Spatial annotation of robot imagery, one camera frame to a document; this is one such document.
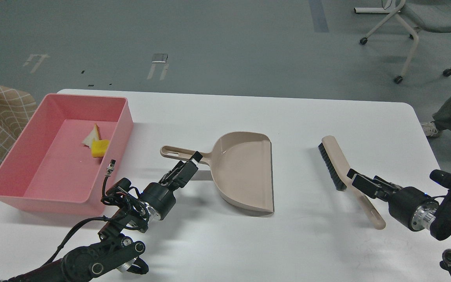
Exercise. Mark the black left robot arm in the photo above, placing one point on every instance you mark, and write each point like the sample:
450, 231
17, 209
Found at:
115, 250

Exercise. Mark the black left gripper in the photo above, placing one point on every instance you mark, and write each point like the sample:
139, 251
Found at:
160, 195

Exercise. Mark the beige plastic dustpan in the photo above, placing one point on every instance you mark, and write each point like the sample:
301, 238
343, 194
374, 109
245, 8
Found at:
240, 165

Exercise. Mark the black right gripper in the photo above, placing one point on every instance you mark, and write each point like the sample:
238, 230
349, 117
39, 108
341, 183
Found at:
413, 208

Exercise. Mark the triangular bread slice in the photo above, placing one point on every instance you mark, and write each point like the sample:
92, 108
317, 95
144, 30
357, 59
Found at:
93, 136

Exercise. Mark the beige hand brush black bristles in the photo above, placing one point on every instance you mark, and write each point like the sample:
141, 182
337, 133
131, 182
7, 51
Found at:
338, 167

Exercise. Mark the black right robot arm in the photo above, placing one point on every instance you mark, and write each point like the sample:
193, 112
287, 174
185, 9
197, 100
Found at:
441, 227

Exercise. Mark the pink plastic bin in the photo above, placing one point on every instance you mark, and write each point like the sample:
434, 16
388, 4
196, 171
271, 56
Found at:
48, 169

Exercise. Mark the yellow sponge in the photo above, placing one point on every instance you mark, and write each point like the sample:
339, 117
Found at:
99, 148

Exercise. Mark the grey office chair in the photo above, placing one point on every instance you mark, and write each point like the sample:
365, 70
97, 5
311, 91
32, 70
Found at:
432, 16

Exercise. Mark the white sneaker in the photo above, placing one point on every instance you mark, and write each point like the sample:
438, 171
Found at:
430, 130

